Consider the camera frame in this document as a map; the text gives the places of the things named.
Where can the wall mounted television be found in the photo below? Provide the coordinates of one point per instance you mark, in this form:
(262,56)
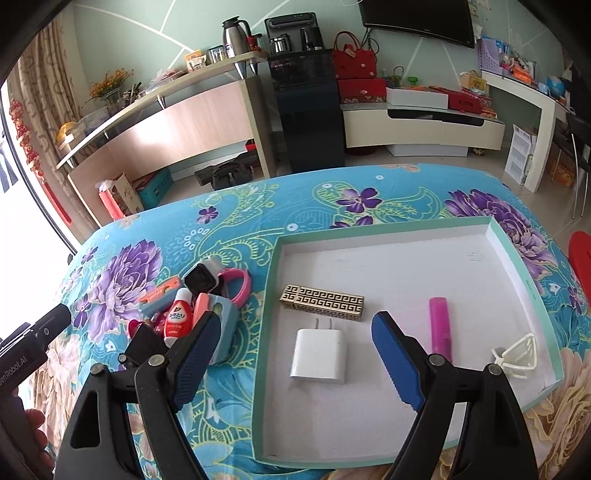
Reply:
(447,20)

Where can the red handbag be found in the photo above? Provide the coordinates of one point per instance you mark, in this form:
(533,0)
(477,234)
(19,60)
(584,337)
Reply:
(351,60)

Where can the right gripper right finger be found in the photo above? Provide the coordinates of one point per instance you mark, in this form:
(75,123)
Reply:
(494,442)

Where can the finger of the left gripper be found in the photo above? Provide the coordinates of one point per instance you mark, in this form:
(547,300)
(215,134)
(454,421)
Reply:
(48,328)

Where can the purple lighter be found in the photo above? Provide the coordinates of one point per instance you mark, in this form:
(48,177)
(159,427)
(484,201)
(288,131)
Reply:
(441,334)

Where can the floral blue tablecloth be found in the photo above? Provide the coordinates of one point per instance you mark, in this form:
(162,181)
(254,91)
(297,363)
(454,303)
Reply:
(128,258)

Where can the red gift box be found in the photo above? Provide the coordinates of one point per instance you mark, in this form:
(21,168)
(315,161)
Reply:
(363,90)

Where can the red plastic stool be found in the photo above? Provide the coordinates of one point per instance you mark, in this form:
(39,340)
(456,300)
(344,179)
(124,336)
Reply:
(579,251)

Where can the person's hand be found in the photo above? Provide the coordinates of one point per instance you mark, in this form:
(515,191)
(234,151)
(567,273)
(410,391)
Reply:
(35,420)

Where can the orange flower bouquet vase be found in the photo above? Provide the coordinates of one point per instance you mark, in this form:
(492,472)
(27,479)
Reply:
(108,89)

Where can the white plastic clip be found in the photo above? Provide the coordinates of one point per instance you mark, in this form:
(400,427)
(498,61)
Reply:
(518,360)

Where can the black toy car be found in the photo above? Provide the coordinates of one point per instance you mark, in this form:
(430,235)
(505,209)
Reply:
(122,360)

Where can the white USB wall charger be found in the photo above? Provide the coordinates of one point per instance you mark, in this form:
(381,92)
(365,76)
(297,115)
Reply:
(320,354)

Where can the white smartwatch black screen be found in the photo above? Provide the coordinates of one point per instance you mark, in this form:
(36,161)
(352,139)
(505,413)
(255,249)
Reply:
(204,277)

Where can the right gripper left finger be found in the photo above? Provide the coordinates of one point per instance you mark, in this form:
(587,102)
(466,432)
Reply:
(98,442)

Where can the black metal chair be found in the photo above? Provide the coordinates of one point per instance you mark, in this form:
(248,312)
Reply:
(572,141)

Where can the steel thermos jug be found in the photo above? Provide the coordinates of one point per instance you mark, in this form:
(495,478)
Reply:
(235,36)

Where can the teal storage crate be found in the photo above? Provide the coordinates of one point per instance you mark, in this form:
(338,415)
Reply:
(153,187)

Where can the gold patterned lighter box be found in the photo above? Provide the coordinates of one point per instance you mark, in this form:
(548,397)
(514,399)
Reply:
(323,302)

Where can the white flat box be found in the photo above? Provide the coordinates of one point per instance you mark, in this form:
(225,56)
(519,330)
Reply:
(408,97)

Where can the black water dispenser cabinet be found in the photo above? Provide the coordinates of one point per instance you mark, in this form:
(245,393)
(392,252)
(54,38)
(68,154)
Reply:
(307,92)

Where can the white side desk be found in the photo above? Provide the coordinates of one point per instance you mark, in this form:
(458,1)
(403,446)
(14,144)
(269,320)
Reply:
(526,107)

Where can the cream TV stand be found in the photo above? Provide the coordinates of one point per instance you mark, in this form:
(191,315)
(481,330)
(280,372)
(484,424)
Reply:
(419,131)

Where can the red gift bag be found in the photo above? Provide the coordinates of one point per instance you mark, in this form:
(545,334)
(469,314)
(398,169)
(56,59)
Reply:
(119,197)

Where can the black bag on floor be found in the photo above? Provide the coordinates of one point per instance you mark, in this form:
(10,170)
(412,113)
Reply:
(234,172)

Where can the pink pup toy figure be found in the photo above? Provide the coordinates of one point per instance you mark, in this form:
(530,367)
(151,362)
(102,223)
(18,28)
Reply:
(156,323)

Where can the orange blue carrot knife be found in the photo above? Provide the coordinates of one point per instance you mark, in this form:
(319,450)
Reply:
(171,285)

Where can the red hanging ornament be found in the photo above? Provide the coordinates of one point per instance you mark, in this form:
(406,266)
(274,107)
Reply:
(33,161)

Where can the wooden desk with shelf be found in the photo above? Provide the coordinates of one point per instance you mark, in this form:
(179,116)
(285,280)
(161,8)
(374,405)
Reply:
(149,135)

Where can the red stain remover bottle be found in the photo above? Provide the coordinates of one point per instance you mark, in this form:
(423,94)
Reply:
(178,322)

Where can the pink blue foam toy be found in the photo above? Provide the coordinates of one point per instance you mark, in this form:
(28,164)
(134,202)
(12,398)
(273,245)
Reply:
(227,314)

